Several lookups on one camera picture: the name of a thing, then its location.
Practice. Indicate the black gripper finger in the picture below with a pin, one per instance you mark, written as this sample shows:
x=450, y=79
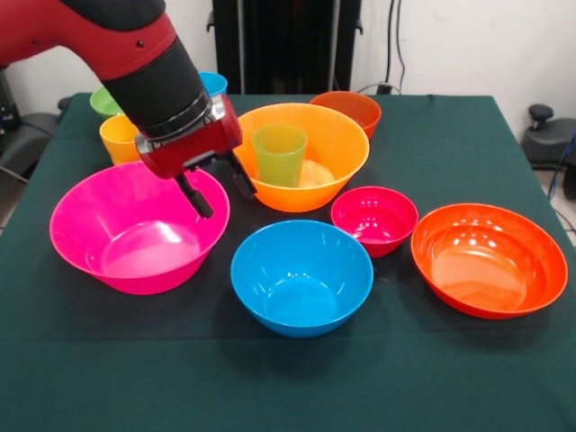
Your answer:
x=198, y=200
x=243, y=180

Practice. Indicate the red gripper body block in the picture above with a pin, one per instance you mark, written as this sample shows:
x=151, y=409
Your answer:
x=193, y=144

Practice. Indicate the green cup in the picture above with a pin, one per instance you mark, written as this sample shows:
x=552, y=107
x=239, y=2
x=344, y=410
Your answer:
x=279, y=157

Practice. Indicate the large magenta bowl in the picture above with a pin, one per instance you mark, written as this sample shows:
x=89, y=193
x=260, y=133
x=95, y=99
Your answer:
x=112, y=225

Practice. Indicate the large orange bowl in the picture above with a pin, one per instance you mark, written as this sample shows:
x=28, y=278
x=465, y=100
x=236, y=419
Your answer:
x=342, y=148

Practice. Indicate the blue bowl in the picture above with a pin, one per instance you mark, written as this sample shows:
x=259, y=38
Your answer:
x=301, y=279

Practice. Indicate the small red-orange bowl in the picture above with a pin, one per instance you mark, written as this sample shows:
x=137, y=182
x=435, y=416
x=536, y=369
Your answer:
x=360, y=108

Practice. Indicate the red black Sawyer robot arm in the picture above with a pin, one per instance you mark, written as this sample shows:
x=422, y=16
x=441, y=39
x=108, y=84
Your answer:
x=148, y=67

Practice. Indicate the blue cup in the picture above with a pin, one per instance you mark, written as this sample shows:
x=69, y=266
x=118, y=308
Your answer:
x=216, y=83

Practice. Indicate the yellow cup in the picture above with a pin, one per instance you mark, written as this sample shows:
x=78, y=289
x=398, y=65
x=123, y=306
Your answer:
x=117, y=137

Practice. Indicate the green bowl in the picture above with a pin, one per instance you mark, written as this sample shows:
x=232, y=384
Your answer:
x=104, y=103

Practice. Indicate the small crimson bowl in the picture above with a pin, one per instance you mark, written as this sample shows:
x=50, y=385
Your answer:
x=373, y=220

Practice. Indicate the dark green tablecloth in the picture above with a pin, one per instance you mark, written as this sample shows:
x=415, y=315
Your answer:
x=360, y=360

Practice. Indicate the wide red-orange bowl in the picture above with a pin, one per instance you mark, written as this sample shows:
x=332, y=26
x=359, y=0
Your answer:
x=488, y=263

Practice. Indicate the grey pedestal foot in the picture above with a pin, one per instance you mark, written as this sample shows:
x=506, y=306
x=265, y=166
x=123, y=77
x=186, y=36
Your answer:
x=22, y=144
x=546, y=144

